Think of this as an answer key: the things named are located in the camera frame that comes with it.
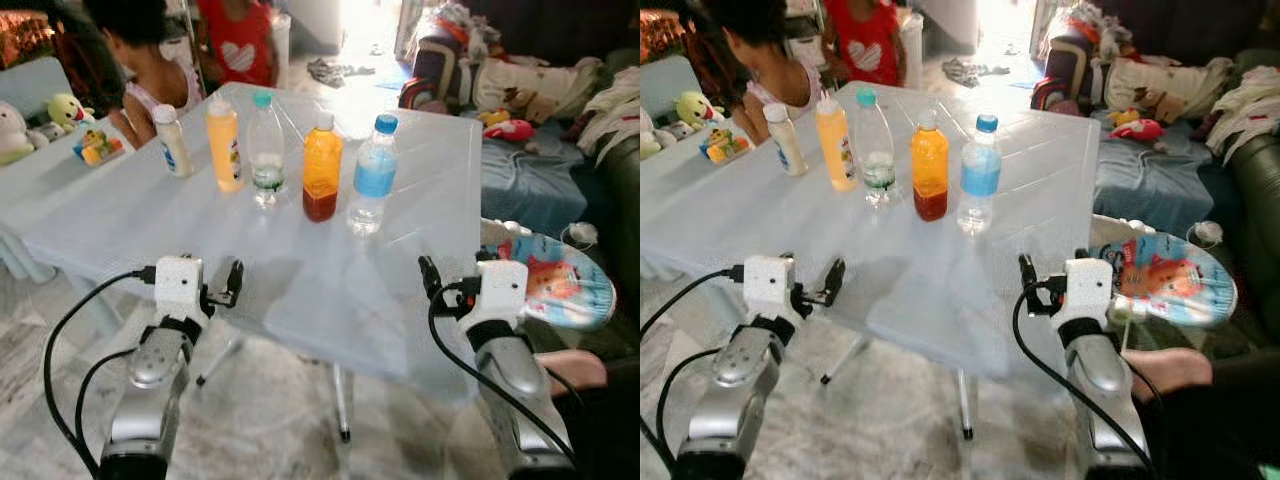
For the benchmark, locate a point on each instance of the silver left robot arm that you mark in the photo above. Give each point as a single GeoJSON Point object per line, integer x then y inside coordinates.
{"type": "Point", "coordinates": [735, 390]}
{"type": "Point", "coordinates": [150, 385]}

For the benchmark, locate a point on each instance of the small white milky bottle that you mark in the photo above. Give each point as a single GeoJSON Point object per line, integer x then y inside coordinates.
{"type": "Point", "coordinates": [786, 145]}
{"type": "Point", "coordinates": [175, 145]}

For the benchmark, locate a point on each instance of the person's leg in black trousers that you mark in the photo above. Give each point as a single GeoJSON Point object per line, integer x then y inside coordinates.
{"type": "Point", "coordinates": [605, 430]}
{"type": "Point", "coordinates": [1220, 430]}

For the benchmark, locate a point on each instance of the orange drink bottle white cap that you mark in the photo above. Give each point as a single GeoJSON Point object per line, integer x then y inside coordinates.
{"type": "Point", "coordinates": [930, 170]}
{"type": "Point", "coordinates": [322, 170]}

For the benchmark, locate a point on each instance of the red toy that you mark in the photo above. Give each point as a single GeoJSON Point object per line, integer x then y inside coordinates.
{"type": "Point", "coordinates": [1138, 130]}
{"type": "Point", "coordinates": [512, 130]}

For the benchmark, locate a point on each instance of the small white round device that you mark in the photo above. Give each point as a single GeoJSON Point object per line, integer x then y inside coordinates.
{"type": "Point", "coordinates": [1208, 233]}
{"type": "Point", "coordinates": [582, 234]}

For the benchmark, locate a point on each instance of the dark green sofa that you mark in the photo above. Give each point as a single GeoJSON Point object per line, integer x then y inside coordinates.
{"type": "Point", "coordinates": [622, 220]}
{"type": "Point", "coordinates": [1258, 220]}

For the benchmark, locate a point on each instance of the beige bag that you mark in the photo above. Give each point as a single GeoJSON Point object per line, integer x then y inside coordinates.
{"type": "Point", "coordinates": [530, 88]}
{"type": "Point", "coordinates": [1165, 88]}

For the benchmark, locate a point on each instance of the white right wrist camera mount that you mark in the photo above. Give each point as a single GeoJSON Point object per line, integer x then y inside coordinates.
{"type": "Point", "coordinates": [503, 292]}
{"type": "Point", "coordinates": [1090, 290]}

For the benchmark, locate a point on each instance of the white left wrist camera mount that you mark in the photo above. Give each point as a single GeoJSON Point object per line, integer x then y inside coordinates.
{"type": "Point", "coordinates": [768, 285]}
{"type": "Point", "coordinates": [178, 285]}

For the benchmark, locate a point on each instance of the grey cloth on floor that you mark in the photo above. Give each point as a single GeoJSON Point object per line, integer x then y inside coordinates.
{"type": "Point", "coordinates": [335, 70]}
{"type": "Point", "coordinates": [970, 70]}

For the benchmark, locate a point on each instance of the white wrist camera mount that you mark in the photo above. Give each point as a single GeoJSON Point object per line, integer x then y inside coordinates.
{"type": "Point", "coordinates": [768, 285]}
{"type": "Point", "coordinates": [503, 292]}
{"type": "Point", "coordinates": [1090, 290]}
{"type": "Point", "coordinates": [178, 285]}

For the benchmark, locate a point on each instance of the small colourful toy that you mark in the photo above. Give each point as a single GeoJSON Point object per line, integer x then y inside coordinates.
{"type": "Point", "coordinates": [726, 146]}
{"type": "Point", "coordinates": [98, 148]}

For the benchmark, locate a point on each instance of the child in red shirt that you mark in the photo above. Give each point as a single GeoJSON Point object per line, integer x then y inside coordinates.
{"type": "Point", "coordinates": [865, 45]}
{"type": "Point", "coordinates": [238, 45]}

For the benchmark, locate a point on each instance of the clear bottle with teal cap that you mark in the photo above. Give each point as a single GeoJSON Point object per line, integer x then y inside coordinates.
{"type": "Point", "coordinates": [266, 150]}
{"type": "Point", "coordinates": [876, 150]}

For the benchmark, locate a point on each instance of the white plush toy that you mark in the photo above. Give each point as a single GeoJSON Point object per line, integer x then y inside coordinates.
{"type": "Point", "coordinates": [14, 135]}
{"type": "Point", "coordinates": [650, 135]}

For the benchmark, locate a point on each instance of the seated child in white top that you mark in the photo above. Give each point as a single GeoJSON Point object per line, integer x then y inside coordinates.
{"type": "Point", "coordinates": [150, 70]}
{"type": "Point", "coordinates": [770, 60]}

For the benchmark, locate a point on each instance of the light blue plastic chair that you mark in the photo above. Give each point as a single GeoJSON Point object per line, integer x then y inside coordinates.
{"type": "Point", "coordinates": [30, 85]}
{"type": "Point", "coordinates": [668, 85]}

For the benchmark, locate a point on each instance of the dark backpack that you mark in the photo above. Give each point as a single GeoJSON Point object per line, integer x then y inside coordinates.
{"type": "Point", "coordinates": [1068, 65]}
{"type": "Point", "coordinates": [435, 70]}

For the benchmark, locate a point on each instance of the bare foot of person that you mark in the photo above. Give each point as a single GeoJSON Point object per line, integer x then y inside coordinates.
{"type": "Point", "coordinates": [1170, 372]}
{"type": "Point", "coordinates": [570, 370]}

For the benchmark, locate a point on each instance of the green plush toy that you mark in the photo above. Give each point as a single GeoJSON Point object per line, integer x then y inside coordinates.
{"type": "Point", "coordinates": [695, 108]}
{"type": "Point", "coordinates": [68, 110]}

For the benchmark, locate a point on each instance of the white crumpled cloth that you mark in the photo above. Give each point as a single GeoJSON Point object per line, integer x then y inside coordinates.
{"type": "Point", "coordinates": [1245, 105]}
{"type": "Point", "coordinates": [615, 110]}

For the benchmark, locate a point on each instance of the blue blanket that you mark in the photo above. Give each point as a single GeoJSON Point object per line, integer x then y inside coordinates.
{"type": "Point", "coordinates": [530, 185]}
{"type": "Point", "coordinates": [1150, 180]}

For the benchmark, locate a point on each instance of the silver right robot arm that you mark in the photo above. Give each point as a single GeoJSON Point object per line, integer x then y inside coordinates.
{"type": "Point", "coordinates": [1100, 385]}
{"type": "Point", "coordinates": [515, 390]}

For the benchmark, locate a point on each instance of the yellow juice bottle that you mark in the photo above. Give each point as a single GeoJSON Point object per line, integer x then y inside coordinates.
{"type": "Point", "coordinates": [836, 150]}
{"type": "Point", "coordinates": [225, 150]}

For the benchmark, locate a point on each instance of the white plastic folding table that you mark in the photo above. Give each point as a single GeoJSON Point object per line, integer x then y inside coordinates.
{"type": "Point", "coordinates": [900, 280]}
{"type": "Point", "coordinates": [300, 270]}

